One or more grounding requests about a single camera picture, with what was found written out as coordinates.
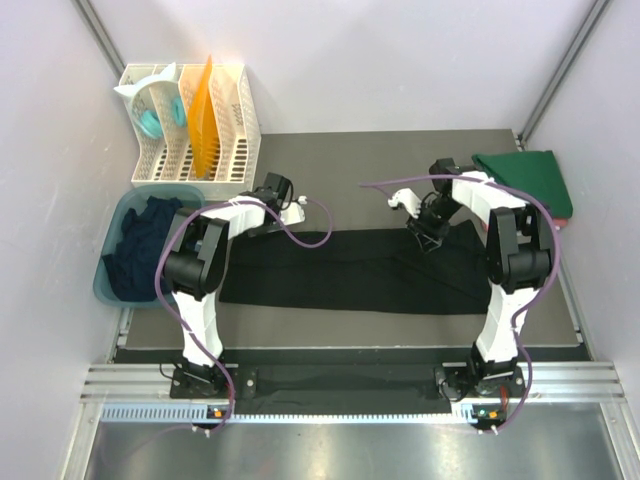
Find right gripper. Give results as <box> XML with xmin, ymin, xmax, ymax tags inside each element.
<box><xmin>405</xmin><ymin>198</ymin><xmax>463</xmax><ymax>254</ymax></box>

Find black t shirt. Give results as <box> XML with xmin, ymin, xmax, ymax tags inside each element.
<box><xmin>219</xmin><ymin>221</ymin><xmax>491</xmax><ymax>315</ymax></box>

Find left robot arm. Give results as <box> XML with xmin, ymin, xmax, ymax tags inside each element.
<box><xmin>161</xmin><ymin>173</ymin><xmax>293</xmax><ymax>398</ymax></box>

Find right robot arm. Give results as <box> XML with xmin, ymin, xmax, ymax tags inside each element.
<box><xmin>388</xmin><ymin>158</ymin><xmax>555</xmax><ymax>401</ymax></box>

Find orange plastic folder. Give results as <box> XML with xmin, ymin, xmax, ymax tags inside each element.
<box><xmin>187</xmin><ymin>56</ymin><xmax>220</xmax><ymax>179</ymax></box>

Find white file organizer rack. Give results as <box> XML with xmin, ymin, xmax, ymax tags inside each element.
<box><xmin>117</xmin><ymin>63</ymin><xmax>261</xmax><ymax>200</ymax></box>

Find folded green t shirt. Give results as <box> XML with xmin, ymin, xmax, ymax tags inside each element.
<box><xmin>472</xmin><ymin>150</ymin><xmax>574</xmax><ymax>220</ymax></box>

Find folded pink t shirt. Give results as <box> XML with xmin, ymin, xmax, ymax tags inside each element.
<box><xmin>553</xmin><ymin>217</ymin><xmax>569</xmax><ymax>231</ymax></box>

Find teal cat ear headphones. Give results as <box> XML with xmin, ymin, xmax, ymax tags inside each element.
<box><xmin>114</xmin><ymin>62</ymin><xmax>178</xmax><ymax>140</ymax></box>

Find teal plastic bin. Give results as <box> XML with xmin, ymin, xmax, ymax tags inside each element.
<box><xmin>93</xmin><ymin>184</ymin><xmax>205</xmax><ymax>308</ymax></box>

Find navy blue t shirt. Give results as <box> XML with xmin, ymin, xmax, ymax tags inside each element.
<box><xmin>102</xmin><ymin>196</ymin><xmax>183</xmax><ymax>303</ymax></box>

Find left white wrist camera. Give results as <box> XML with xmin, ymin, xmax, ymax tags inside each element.
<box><xmin>279</xmin><ymin>196</ymin><xmax>307</xmax><ymax>226</ymax></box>

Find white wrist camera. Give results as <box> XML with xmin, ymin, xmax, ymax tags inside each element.
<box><xmin>279</xmin><ymin>196</ymin><xmax>307</xmax><ymax>226</ymax></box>
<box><xmin>387</xmin><ymin>188</ymin><xmax>424</xmax><ymax>220</ymax></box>

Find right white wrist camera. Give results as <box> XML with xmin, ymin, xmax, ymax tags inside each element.
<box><xmin>387</xmin><ymin>188</ymin><xmax>424</xmax><ymax>220</ymax></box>

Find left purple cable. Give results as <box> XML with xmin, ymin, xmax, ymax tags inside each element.
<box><xmin>154</xmin><ymin>197</ymin><xmax>335</xmax><ymax>436</ymax></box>

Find purple cable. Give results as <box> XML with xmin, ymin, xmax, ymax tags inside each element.
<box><xmin>154</xmin><ymin>197</ymin><xmax>335</xmax><ymax>436</ymax></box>
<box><xmin>358</xmin><ymin>173</ymin><xmax>561</xmax><ymax>434</ymax></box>

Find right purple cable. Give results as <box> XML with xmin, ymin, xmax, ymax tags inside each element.
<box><xmin>358</xmin><ymin>173</ymin><xmax>561</xmax><ymax>434</ymax></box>

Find left corner aluminium post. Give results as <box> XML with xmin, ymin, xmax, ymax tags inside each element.
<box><xmin>71</xmin><ymin>0</ymin><xmax>126</xmax><ymax>79</ymax></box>

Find corner aluminium post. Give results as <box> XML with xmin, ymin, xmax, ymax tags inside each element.
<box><xmin>71</xmin><ymin>0</ymin><xmax>126</xmax><ymax>79</ymax></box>
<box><xmin>515</xmin><ymin>0</ymin><xmax>612</xmax><ymax>151</ymax></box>

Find aluminium frame rail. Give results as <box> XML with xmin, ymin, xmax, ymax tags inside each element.
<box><xmin>80</xmin><ymin>362</ymin><xmax>625</xmax><ymax>403</ymax></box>

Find white cable duct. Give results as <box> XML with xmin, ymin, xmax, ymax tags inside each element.
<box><xmin>100</xmin><ymin>403</ymin><xmax>500</xmax><ymax>425</ymax></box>

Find right corner aluminium post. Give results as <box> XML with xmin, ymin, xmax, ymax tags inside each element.
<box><xmin>515</xmin><ymin>0</ymin><xmax>612</xmax><ymax>151</ymax></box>

